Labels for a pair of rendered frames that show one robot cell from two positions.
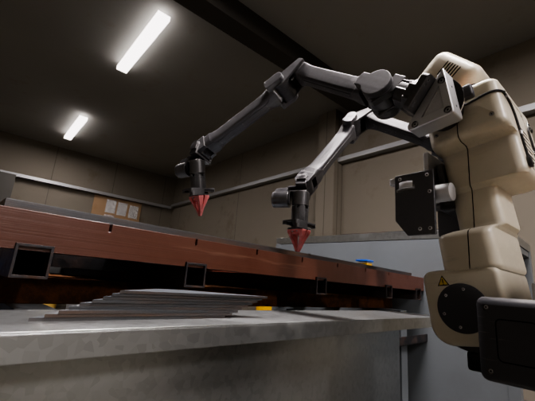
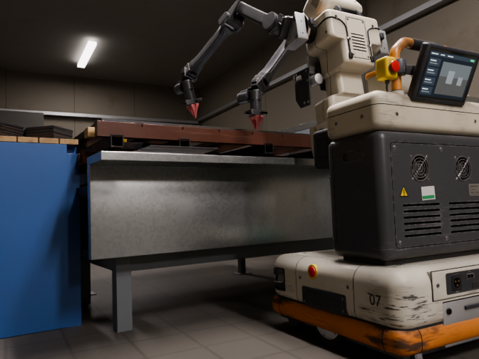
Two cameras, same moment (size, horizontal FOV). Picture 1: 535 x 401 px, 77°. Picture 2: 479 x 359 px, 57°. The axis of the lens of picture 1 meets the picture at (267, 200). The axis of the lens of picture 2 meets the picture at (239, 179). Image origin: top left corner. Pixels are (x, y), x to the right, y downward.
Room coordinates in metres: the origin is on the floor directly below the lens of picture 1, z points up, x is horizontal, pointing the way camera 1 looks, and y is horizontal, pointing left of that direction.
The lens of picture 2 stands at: (-1.04, -0.47, 0.47)
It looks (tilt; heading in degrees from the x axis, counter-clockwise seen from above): 4 degrees up; 12
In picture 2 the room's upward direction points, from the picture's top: 2 degrees counter-clockwise
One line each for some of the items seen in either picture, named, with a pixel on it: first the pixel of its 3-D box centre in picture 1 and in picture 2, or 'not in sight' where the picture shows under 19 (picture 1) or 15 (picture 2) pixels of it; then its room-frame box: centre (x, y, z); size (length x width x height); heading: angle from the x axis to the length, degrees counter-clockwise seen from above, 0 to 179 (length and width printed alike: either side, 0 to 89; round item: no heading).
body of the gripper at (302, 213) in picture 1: (299, 216); (256, 107); (1.11, -0.11, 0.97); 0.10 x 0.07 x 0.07; 135
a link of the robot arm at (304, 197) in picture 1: (298, 199); (254, 96); (1.11, -0.11, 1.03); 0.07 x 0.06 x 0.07; 67
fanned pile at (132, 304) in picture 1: (160, 301); (167, 152); (0.60, 0.17, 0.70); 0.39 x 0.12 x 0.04; 134
